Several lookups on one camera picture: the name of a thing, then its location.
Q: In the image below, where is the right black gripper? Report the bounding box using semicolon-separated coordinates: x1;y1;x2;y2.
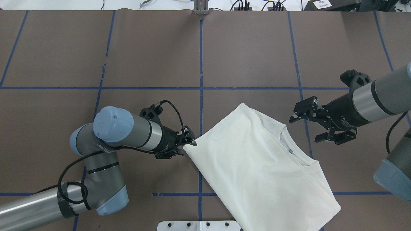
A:
289;93;363;144

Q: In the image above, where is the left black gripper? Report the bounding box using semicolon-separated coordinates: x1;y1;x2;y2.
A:
154;126;197;159

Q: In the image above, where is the cream long sleeve shirt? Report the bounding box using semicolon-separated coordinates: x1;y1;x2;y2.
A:
183;103;341;231

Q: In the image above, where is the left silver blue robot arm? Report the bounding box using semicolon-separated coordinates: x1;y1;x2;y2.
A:
1;103;196;231

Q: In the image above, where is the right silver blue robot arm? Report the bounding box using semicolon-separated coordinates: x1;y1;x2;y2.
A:
289;63;411;203

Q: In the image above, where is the lower black orange connector box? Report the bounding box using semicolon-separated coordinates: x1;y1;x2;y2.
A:
261;0;286;11

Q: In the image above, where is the black orange connector box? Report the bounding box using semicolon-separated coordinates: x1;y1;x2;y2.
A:
261;0;286;11
230;0;252;11

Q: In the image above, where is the upper black orange connector box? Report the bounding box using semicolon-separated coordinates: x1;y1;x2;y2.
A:
230;0;252;11

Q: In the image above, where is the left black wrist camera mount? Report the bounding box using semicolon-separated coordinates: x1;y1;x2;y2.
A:
139;104;163;125

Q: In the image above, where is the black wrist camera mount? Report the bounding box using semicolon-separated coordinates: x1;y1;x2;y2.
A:
339;70;372;92
139;104;163;125

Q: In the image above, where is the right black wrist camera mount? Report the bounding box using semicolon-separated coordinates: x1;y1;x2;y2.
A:
339;70;372;92

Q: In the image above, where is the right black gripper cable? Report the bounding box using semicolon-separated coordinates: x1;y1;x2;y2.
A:
386;111;410;154

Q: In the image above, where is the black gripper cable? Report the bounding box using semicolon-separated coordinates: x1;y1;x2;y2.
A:
386;111;410;154
58;100;185;205

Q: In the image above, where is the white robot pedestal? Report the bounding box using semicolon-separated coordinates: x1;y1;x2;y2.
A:
157;220;243;231

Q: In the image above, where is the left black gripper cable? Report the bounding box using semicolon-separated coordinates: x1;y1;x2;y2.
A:
58;100;185;205

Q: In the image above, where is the aluminium frame post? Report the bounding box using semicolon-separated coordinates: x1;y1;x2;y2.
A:
193;0;209;15

